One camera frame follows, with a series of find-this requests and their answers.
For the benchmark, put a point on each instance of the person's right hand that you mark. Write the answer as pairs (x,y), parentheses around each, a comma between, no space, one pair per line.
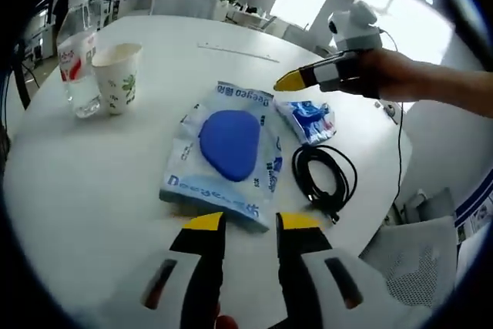
(389,74)

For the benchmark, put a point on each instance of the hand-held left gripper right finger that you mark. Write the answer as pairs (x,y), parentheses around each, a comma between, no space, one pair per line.
(300,244)

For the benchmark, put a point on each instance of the grey mesh office chair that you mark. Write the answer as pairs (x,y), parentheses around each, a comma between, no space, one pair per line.
(416,259)

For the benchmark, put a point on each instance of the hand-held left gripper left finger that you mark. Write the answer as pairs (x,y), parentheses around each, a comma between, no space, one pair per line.
(204,244)

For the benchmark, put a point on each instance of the large light blue packet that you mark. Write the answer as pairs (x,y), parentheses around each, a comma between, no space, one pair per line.
(185,186)

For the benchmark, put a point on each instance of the person's left hand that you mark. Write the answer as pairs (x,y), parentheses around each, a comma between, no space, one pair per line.
(226,321)

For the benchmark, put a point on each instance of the long white strip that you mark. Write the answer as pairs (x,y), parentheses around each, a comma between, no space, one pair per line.
(239,51)

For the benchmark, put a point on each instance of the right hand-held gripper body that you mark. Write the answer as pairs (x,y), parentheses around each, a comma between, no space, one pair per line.
(354,30)

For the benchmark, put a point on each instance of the blue white wall poster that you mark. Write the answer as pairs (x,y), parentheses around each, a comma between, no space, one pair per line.
(477,213)

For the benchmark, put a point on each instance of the black tripod stand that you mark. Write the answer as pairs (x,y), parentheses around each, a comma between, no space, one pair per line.
(22,82)

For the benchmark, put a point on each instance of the clear plastic bottle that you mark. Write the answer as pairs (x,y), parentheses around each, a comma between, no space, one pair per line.
(75,63)

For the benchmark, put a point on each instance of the small blue packet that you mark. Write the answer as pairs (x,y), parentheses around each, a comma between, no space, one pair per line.
(308,119)

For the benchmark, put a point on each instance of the leaf print paper cup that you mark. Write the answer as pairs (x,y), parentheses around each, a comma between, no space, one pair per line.
(115,82)

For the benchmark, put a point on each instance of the grey partition panel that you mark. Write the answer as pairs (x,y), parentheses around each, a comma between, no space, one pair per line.
(181,7)

